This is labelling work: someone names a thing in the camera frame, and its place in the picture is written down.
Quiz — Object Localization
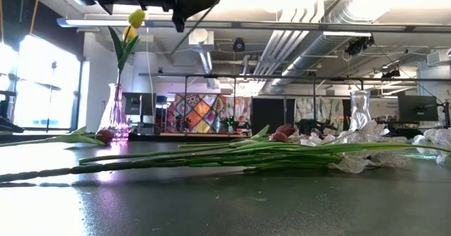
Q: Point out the yellow artificial tulip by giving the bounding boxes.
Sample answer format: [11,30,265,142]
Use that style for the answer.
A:
[116,8,147,89]
[107,25,140,89]

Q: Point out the white artificial flower bunch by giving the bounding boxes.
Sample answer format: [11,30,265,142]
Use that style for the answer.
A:
[410,127,451,165]
[0,119,413,186]

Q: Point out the black monitor on arm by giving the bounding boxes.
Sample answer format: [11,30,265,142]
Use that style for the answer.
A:
[397,94,440,123]

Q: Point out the pink glass vase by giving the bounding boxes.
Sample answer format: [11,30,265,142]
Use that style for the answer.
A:
[97,82,132,145]

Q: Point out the plain clear glass vase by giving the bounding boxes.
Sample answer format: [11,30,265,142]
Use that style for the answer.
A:
[348,89,373,131]

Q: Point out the white round ceiling lamp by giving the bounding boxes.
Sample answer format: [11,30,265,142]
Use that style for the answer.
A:
[188,27,215,52]

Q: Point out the grey overhead crossbar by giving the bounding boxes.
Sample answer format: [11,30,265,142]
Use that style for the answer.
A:
[56,16,451,33]

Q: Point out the colourful patchwork quilt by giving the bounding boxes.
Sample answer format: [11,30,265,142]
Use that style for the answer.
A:
[166,93,228,135]

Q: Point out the floral print curtain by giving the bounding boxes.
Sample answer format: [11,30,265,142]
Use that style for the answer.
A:
[225,95,253,135]

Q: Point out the black monitor on stand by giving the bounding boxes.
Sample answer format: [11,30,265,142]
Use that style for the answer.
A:
[122,92,156,116]

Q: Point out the black partition panel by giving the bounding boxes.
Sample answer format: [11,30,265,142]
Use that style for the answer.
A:
[252,97,296,135]

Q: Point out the leaf print curtain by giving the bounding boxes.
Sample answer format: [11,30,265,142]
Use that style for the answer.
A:
[295,97,350,131]

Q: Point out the bright window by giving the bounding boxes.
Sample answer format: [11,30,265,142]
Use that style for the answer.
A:
[0,35,82,131]

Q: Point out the black ceiling camera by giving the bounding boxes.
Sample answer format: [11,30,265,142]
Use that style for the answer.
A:
[232,37,247,53]

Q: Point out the black rack frame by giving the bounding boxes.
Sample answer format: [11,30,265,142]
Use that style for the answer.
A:
[138,72,451,138]

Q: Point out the silver ventilation duct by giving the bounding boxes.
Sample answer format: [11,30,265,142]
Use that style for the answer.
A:
[252,0,392,95]

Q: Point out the black hanging camera rig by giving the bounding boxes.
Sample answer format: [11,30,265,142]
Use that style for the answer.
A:
[344,35,375,56]

